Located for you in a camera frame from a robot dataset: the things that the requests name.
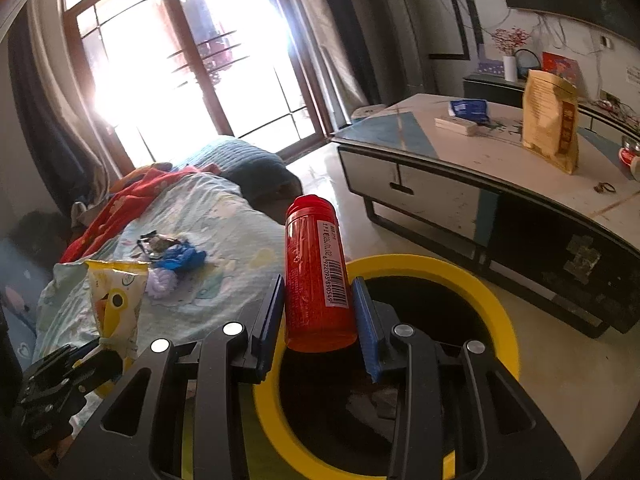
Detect yellow duck snack bag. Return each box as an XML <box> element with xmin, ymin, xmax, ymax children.
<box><xmin>85</xmin><ymin>260</ymin><xmax>149</xmax><ymax>399</ymax></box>

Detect red plastic bottle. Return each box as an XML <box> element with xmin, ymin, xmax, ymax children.
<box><xmin>285</xmin><ymin>194</ymin><xmax>357</xmax><ymax>353</ymax></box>

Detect dark green snack wrapper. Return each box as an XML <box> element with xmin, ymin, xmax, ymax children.
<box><xmin>137</xmin><ymin>231</ymin><xmax>181</xmax><ymax>259</ymax></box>

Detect yellow rimmed black trash bin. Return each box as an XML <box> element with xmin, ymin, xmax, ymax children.
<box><xmin>250</xmin><ymin>254</ymin><xmax>520</xmax><ymax>479</ymax></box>

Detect red floral blanket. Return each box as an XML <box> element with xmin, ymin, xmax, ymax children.
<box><xmin>60</xmin><ymin>164</ymin><xmax>221</xmax><ymax>263</ymax></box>

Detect blue crumpled plastic bag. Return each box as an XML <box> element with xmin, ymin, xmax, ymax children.
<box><xmin>152</xmin><ymin>242</ymin><xmax>207</xmax><ymax>274</ymax></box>

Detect light green cartoon bedsheet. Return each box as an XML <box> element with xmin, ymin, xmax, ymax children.
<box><xmin>31</xmin><ymin>171</ymin><xmax>288</xmax><ymax>436</ymax></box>

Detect white grey coffee table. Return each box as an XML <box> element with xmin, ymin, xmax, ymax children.
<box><xmin>335</xmin><ymin>94</ymin><xmax>639</xmax><ymax>338</ymax></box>

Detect teal quilted blanket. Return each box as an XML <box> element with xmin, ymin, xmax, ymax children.
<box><xmin>180</xmin><ymin>136</ymin><xmax>303</xmax><ymax>202</ymax></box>

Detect beige dark left curtain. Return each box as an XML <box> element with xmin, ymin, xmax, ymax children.
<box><xmin>8</xmin><ymin>6</ymin><xmax>111</xmax><ymax>226</ymax></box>

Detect beige dark curtain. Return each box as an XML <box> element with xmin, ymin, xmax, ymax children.
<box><xmin>295</xmin><ymin>0</ymin><xmax>381</xmax><ymax>116</ymax></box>
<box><xmin>8</xmin><ymin>6</ymin><xmax>111</xmax><ymax>226</ymax></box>

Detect white flat box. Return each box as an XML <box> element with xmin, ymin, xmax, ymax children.
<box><xmin>434</xmin><ymin>117</ymin><xmax>478</xmax><ymax>136</ymax></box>

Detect gold standing pouch bag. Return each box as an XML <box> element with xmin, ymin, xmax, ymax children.
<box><xmin>522</xmin><ymin>70</ymin><xmax>579</xmax><ymax>174</ymax></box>

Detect red white can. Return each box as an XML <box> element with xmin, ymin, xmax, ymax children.
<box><xmin>618</xmin><ymin>142</ymin><xmax>640</xmax><ymax>181</ymax></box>

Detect small white blue stool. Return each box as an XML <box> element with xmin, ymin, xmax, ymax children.
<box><xmin>350</xmin><ymin>104</ymin><xmax>386</xmax><ymax>124</ymax></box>

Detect dark tv cabinet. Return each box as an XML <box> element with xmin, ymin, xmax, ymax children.
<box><xmin>463</xmin><ymin>70</ymin><xmax>639</xmax><ymax>144</ymax></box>

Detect purple box on cabinet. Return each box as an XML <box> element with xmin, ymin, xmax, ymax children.
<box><xmin>476</xmin><ymin>58</ymin><xmax>504</xmax><ymax>78</ymax></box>

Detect brown framed glass door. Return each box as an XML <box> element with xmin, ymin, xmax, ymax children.
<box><xmin>61</xmin><ymin>0</ymin><xmax>329</xmax><ymax>172</ymax></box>

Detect red greeting card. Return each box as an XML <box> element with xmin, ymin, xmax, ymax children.
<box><xmin>542</xmin><ymin>52</ymin><xmax>580</xmax><ymax>86</ymax></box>

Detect white vase red flowers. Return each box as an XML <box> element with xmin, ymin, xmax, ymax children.
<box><xmin>490</xmin><ymin>27</ymin><xmax>530</xmax><ymax>82</ymax></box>

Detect beige dark right curtain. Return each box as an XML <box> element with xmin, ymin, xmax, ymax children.
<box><xmin>295</xmin><ymin>0</ymin><xmax>381</xmax><ymax>116</ymax></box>

